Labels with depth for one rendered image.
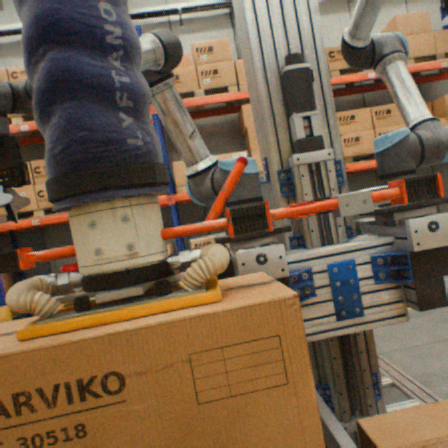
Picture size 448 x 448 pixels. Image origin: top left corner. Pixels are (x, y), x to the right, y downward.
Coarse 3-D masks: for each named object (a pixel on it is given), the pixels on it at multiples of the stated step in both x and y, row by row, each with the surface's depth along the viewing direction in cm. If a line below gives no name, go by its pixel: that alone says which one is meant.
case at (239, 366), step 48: (240, 288) 101; (288, 288) 91; (0, 336) 95; (48, 336) 86; (96, 336) 80; (144, 336) 81; (192, 336) 82; (240, 336) 83; (288, 336) 84; (0, 384) 78; (48, 384) 79; (96, 384) 80; (144, 384) 81; (192, 384) 82; (240, 384) 83; (288, 384) 84; (0, 432) 78; (48, 432) 79; (96, 432) 80; (144, 432) 81; (192, 432) 82; (240, 432) 83; (288, 432) 85
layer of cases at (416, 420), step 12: (408, 408) 129; (420, 408) 128; (432, 408) 127; (444, 408) 126; (360, 420) 127; (372, 420) 126; (384, 420) 125; (396, 420) 124; (408, 420) 123; (420, 420) 122; (432, 420) 121; (444, 420) 120; (360, 432) 126; (372, 432) 120; (384, 432) 119; (396, 432) 118; (408, 432) 117; (420, 432) 116; (432, 432) 115; (444, 432) 114; (372, 444) 116; (384, 444) 113; (396, 444) 112; (408, 444) 111; (420, 444) 111; (432, 444) 110; (444, 444) 109
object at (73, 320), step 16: (160, 288) 91; (208, 288) 94; (80, 304) 89; (112, 304) 92; (128, 304) 88; (144, 304) 88; (160, 304) 87; (176, 304) 88; (192, 304) 88; (48, 320) 87; (64, 320) 86; (80, 320) 86; (96, 320) 86; (112, 320) 86; (32, 336) 85
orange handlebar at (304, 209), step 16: (384, 192) 103; (288, 208) 101; (304, 208) 101; (320, 208) 102; (336, 208) 102; (192, 224) 99; (208, 224) 99; (224, 224) 100; (32, 256) 122; (48, 256) 96; (64, 256) 97
